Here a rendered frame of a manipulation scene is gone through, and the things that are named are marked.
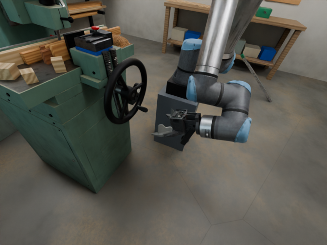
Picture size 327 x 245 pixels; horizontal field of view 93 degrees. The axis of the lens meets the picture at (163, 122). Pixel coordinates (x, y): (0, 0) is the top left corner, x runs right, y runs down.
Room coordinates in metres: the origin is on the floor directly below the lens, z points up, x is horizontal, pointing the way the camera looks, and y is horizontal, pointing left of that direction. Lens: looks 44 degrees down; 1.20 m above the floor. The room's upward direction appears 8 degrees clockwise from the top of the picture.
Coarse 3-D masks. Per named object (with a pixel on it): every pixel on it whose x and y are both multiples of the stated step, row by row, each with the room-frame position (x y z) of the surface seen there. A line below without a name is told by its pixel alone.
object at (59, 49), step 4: (52, 44) 0.58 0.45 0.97; (56, 44) 0.58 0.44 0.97; (60, 44) 0.60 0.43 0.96; (64, 44) 0.61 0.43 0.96; (52, 48) 0.56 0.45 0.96; (56, 48) 0.58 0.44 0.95; (60, 48) 0.59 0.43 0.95; (64, 48) 0.61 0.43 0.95; (52, 52) 0.57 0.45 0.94; (56, 52) 0.57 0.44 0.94; (60, 52) 0.59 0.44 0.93; (64, 52) 0.60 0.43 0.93; (68, 52) 0.62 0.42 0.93; (56, 56) 0.57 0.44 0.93; (64, 56) 0.60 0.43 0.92; (68, 56) 0.61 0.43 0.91; (64, 60) 0.59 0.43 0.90
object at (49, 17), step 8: (32, 8) 0.66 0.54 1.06; (40, 8) 0.64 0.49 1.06; (48, 8) 0.63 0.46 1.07; (56, 8) 0.65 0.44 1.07; (64, 8) 0.68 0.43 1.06; (32, 16) 0.67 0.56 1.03; (40, 16) 0.65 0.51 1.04; (48, 16) 0.63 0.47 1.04; (56, 16) 0.64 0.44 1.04; (64, 16) 0.67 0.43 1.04; (40, 24) 0.66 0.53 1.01; (48, 24) 0.64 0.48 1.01; (56, 24) 0.63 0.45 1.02; (64, 24) 0.66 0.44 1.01
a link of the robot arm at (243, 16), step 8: (240, 0) 0.88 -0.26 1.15; (248, 0) 0.86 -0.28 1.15; (256, 0) 0.85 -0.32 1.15; (240, 8) 0.88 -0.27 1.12; (248, 8) 0.86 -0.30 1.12; (256, 8) 0.88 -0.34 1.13; (240, 16) 0.88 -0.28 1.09; (248, 16) 0.88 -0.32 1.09; (232, 24) 0.91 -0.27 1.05; (240, 24) 0.90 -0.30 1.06; (232, 32) 0.92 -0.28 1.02; (240, 32) 0.92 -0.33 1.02; (232, 40) 0.93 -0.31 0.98; (232, 48) 0.97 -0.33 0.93; (224, 56) 0.97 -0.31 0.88; (232, 56) 0.99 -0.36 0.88; (224, 64) 0.99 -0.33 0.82; (232, 64) 1.00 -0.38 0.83; (224, 72) 1.01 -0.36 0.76
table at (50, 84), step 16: (128, 48) 0.86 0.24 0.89; (32, 64) 0.53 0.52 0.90; (0, 80) 0.40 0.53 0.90; (16, 80) 0.41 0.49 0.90; (48, 80) 0.44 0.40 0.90; (64, 80) 0.48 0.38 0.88; (80, 80) 0.54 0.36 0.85; (96, 80) 0.53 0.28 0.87; (16, 96) 0.36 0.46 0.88; (32, 96) 0.37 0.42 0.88; (48, 96) 0.41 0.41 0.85
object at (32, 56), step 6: (108, 30) 0.95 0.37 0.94; (114, 30) 0.99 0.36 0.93; (120, 30) 1.04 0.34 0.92; (36, 48) 0.58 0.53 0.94; (24, 54) 0.53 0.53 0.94; (30, 54) 0.54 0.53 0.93; (36, 54) 0.56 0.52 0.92; (24, 60) 0.52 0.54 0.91; (30, 60) 0.53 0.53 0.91; (36, 60) 0.55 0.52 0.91
